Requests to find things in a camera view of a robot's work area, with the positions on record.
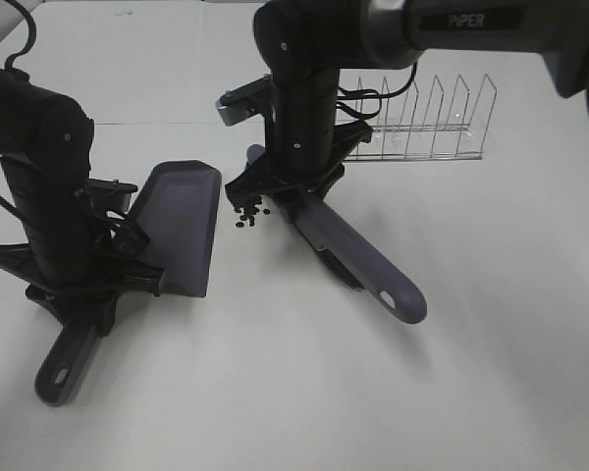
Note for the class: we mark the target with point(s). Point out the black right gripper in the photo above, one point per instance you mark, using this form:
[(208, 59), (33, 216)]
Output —
[(304, 146)]

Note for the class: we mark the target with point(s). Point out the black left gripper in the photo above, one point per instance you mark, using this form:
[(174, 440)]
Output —
[(72, 249)]

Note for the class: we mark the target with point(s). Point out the purple hand brush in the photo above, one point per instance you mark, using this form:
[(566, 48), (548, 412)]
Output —
[(350, 255)]

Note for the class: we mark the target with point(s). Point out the pile of coffee beans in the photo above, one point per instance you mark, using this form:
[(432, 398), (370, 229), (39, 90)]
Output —
[(248, 213)]

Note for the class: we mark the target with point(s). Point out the purple plastic dustpan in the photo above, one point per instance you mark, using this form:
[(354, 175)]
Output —
[(177, 208)]

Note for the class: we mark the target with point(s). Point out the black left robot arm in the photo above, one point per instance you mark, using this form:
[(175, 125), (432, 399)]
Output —
[(44, 129)]

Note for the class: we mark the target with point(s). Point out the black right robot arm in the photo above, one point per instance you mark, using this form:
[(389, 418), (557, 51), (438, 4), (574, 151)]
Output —
[(306, 45)]

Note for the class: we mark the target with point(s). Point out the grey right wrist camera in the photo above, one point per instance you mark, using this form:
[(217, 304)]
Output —
[(251, 99)]

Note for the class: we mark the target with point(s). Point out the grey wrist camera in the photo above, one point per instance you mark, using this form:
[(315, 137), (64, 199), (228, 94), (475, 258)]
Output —
[(251, 99), (111, 195)]

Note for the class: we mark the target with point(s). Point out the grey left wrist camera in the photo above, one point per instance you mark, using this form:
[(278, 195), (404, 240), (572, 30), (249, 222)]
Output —
[(111, 195)]

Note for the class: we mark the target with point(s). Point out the chrome wire dish rack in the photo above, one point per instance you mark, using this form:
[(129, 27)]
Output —
[(442, 118)]

